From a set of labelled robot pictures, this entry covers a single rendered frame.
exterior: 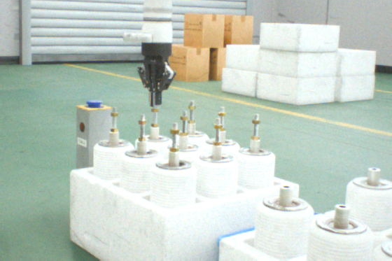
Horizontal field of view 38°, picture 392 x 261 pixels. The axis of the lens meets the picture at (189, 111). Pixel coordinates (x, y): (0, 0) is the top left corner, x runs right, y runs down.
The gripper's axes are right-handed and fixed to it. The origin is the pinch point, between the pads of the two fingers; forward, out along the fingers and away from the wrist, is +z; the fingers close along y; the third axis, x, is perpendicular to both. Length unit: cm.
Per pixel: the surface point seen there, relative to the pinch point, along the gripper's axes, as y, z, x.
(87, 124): 14.8, 7.9, 10.2
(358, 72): 117, 14, -282
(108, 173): -2.4, 16.0, 15.4
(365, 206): -57, 13, -5
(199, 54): 264, 11, -261
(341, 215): -65, 8, 16
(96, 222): -4.3, 26.6, 19.8
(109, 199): -10.0, 19.6, 20.1
